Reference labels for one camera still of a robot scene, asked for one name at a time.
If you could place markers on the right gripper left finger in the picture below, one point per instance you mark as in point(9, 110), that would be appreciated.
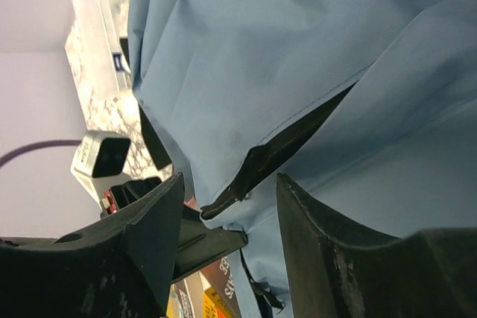
point(120, 266)

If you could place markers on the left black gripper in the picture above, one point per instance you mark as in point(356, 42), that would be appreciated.
point(198, 246)

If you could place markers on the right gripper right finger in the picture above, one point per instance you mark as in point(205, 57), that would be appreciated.
point(337, 267)

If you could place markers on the blue student backpack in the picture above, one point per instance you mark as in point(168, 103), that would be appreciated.
point(368, 105)

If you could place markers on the dark Three Days book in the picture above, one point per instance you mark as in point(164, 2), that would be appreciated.
point(218, 276)

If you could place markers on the yellow Treehouse book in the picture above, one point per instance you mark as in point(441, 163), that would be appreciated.
point(214, 306)

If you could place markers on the yellow blue paperback book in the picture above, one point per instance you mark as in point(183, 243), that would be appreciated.
point(179, 302)

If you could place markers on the clear plastic storage box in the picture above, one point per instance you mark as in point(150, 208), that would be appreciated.
point(114, 14)

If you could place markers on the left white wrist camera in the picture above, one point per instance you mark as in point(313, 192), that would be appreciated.
point(99, 161)

